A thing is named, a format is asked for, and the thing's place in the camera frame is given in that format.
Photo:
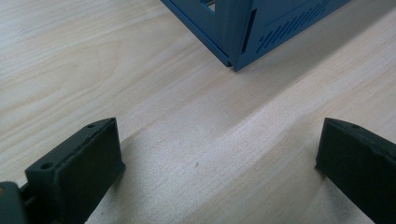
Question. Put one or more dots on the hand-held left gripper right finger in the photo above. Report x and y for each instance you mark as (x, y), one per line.
(361, 168)

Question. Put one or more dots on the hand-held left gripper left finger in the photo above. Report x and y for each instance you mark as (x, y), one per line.
(81, 174)

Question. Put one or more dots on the blue three-slot file rack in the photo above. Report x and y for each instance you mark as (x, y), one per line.
(249, 28)

